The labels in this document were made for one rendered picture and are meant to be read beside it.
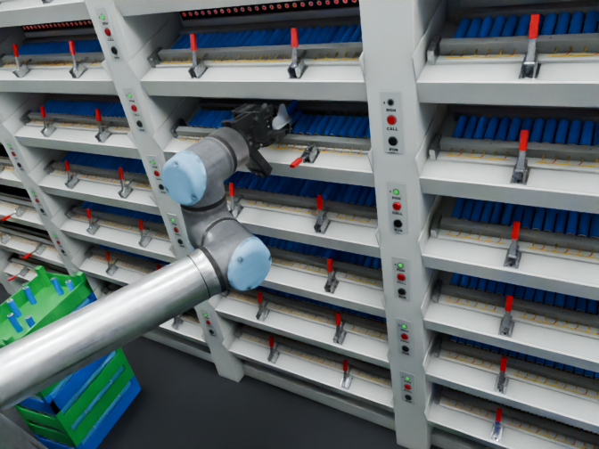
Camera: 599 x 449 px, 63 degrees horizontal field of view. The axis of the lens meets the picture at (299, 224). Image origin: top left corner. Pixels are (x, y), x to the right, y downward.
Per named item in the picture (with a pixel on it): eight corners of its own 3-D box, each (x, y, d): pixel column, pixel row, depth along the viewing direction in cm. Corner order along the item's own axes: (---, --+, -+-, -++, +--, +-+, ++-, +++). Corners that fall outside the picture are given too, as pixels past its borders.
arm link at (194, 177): (163, 204, 93) (151, 157, 88) (205, 175, 102) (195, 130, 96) (201, 215, 89) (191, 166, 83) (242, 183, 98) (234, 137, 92)
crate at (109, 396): (77, 447, 157) (67, 431, 152) (32, 432, 164) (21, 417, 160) (135, 374, 179) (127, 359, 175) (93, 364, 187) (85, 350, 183)
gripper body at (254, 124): (274, 102, 104) (242, 124, 96) (282, 140, 109) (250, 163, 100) (246, 102, 108) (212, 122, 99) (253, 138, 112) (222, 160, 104)
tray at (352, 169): (377, 187, 104) (368, 155, 97) (170, 163, 134) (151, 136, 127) (406, 125, 114) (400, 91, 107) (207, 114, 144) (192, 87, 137)
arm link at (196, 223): (206, 272, 95) (193, 218, 88) (183, 244, 103) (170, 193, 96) (248, 253, 99) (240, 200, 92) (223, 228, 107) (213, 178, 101)
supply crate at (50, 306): (20, 361, 136) (6, 340, 132) (-29, 348, 144) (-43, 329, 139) (94, 290, 159) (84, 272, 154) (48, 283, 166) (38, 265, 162)
